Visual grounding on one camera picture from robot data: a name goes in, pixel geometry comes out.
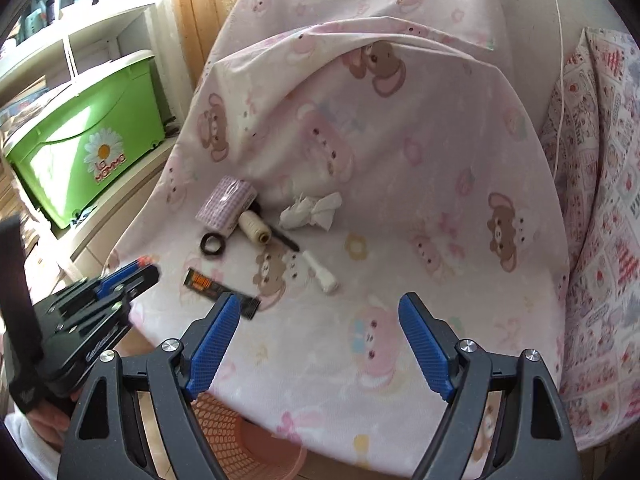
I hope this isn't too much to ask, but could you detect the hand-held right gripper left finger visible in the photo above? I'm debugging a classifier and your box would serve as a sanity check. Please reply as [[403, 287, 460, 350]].
[[56, 292, 242, 480]]

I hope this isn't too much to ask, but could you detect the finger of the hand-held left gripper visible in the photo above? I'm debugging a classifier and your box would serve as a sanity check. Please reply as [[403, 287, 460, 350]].
[[101, 290, 136, 319], [96, 259, 162, 298]]

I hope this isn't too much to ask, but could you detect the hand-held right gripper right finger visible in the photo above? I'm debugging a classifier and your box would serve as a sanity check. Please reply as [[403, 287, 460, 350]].
[[397, 291, 583, 480]]

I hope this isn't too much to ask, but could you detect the black ring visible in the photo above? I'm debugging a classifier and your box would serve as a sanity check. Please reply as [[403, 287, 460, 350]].
[[201, 232, 227, 259]]

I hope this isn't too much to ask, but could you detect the pink plastic basket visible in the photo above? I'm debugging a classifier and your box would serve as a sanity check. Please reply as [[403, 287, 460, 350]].
[[192, 392, 308, 480]]

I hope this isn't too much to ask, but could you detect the purple checked tissue packet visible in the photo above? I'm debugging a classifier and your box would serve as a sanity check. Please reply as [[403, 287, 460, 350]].
[[195, 175, 257, 236]]

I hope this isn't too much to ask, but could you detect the small white bottle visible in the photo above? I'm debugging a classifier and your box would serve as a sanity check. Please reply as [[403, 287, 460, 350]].
[[300, 251, 340, 293]]

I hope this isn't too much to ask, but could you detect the cream thread spool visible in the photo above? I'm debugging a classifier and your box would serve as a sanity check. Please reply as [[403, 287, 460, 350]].
[[237, 208, 272, 246]]

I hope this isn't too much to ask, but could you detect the person's left forearm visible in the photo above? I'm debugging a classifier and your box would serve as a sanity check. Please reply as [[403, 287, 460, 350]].
[[1, 412, 62, 477]]

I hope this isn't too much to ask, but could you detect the person's left hand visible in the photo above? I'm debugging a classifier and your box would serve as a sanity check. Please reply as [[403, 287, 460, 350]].
[[26, 395, 77, 450]]

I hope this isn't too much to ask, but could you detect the black sachet with orange label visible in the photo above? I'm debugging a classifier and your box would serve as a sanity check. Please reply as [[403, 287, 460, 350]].
[[186, 267, 262, 321]]

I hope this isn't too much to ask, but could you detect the black plastic spoon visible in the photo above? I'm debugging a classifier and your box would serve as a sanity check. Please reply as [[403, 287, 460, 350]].
[[251, 199, 301, 253]]

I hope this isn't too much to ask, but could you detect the green storage box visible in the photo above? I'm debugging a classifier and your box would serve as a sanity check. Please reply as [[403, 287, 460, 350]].
[[5, 50, 168, 231]]

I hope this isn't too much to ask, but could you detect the pink bear printed blanket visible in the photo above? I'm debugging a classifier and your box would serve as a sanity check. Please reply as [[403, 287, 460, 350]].
[[102, 0, 573, 466]]

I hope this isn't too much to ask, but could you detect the white shelf unit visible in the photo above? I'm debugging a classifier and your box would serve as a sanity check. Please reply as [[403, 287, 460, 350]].
[[0, 0, 201, 281]]

